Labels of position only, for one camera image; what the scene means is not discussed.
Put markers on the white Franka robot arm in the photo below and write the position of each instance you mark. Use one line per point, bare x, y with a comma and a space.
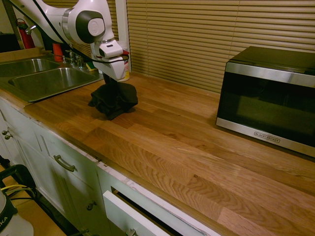
56, 14

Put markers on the disinfecting wipes canister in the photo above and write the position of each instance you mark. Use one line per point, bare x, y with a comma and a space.
126, 71

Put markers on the stainless steel sink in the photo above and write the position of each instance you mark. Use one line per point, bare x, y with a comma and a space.
49, 81

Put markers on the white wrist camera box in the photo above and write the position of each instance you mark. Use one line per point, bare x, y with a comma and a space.
110, 50

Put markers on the wide tan window blind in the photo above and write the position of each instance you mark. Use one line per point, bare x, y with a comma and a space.
209, 39

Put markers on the chrome sink faucet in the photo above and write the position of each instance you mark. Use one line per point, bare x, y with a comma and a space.
73, 59

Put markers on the red cup by sink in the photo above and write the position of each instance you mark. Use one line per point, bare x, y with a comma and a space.
57, 52

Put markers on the white kitchen cabinet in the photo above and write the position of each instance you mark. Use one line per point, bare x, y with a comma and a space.
61, 177

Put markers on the white open drawer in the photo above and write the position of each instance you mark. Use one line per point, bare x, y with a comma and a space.
128, 214

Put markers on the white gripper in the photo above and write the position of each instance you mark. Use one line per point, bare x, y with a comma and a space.
115, 70

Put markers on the white window frame post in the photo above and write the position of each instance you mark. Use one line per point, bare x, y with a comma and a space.
121, 24

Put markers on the round metal cabinet knob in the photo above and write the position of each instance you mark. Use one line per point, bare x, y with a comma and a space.
4, 132
8, 137
91, 206

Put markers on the green and yellow sponge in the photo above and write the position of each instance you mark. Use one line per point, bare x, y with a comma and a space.
91, 66

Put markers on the dark towel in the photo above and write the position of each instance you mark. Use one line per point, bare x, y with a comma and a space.
113, 100

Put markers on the red fire extinguisher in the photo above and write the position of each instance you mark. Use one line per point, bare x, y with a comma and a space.
25, 37

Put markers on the black and steel microwave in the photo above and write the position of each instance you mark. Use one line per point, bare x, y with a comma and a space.
265, 100

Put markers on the black stand frame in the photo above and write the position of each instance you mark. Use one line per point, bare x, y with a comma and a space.
22, 172

